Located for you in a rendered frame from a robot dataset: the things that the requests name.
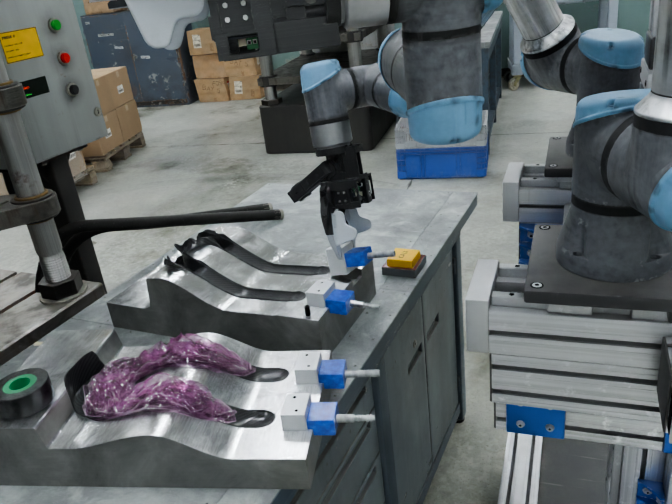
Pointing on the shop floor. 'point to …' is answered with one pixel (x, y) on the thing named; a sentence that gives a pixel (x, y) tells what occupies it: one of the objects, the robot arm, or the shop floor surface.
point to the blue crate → (442, 162)
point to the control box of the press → (54, 103)
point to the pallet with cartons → (115, 119)
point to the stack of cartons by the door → (221, 71)
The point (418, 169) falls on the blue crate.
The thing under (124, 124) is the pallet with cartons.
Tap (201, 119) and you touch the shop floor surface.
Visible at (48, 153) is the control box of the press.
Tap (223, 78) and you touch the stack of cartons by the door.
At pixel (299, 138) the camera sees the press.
